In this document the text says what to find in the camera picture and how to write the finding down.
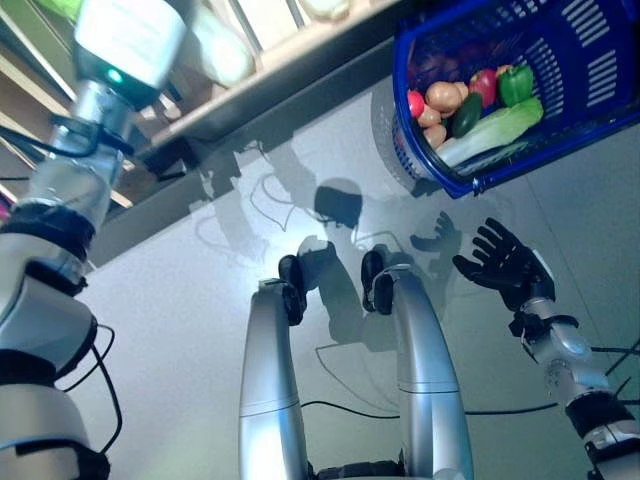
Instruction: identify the red bell pepper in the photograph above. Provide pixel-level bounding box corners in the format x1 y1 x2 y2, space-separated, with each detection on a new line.
468 68 499 109

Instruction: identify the dark robot waist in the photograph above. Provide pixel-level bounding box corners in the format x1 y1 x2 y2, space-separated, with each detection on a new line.
307 458 409 480

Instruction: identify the green bell pepper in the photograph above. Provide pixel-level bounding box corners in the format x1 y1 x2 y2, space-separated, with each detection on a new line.
497 63 535 107

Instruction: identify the wooden display stand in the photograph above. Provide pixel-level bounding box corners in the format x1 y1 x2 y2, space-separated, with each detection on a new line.
0 0 401 271

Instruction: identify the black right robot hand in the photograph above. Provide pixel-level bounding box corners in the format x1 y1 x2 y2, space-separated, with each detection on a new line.
452 217 556 314

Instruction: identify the black robot foot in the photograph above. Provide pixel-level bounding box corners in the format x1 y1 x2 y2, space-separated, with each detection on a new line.
278 253 307 326
360 249 396 315

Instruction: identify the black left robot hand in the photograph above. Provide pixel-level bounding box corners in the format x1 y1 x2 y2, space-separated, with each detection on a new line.
72 0 190 109

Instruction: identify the wooden slat crate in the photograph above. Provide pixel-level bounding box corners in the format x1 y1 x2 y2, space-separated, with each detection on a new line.
0 0 401 211

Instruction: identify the black right robot foot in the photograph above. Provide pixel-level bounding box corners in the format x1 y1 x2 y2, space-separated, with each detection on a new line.
360 249 396 315

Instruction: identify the black left robot foot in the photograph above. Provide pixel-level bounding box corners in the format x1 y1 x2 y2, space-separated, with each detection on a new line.
278 253 307 326

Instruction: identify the blue plastic shopping basket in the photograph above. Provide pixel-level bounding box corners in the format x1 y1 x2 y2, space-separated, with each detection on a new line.
391 0 640 200

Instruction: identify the dark green avocado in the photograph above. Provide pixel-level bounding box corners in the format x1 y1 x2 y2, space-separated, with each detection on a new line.
451 92 484 139

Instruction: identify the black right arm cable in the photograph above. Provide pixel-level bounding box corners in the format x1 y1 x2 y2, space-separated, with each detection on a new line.
589 339 640 401

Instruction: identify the black floor cable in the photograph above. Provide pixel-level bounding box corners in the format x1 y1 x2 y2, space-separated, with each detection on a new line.
299 399 566 416

